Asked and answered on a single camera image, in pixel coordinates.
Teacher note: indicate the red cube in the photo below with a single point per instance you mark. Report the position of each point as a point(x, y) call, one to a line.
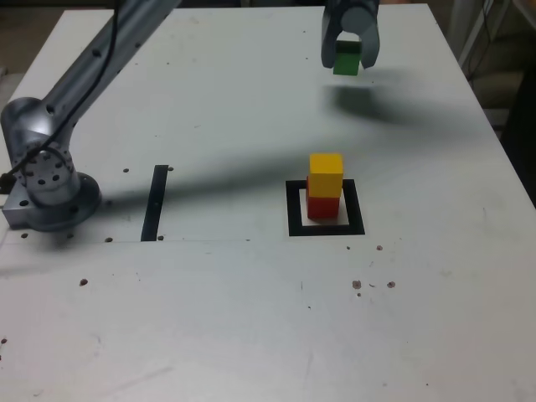
point(322, 208)

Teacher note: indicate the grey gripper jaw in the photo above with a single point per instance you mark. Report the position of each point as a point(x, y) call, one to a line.
point(370, 46)
point(328, 46)

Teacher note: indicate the black tape square outline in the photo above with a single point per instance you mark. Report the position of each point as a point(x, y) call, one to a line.
point(293, 209)

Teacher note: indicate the grey metal rack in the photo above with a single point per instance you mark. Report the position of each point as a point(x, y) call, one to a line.
point(498, 116)

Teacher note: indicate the yellow cube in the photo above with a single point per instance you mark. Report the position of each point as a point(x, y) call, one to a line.
point(326, 176)

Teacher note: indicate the green cube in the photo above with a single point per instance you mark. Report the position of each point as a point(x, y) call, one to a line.
point(346, 65)

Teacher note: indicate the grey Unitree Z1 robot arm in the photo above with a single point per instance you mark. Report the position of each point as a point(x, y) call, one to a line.
point(84, 71)

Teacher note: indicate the black tape strip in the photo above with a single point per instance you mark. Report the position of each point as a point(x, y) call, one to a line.
point(153, 209)

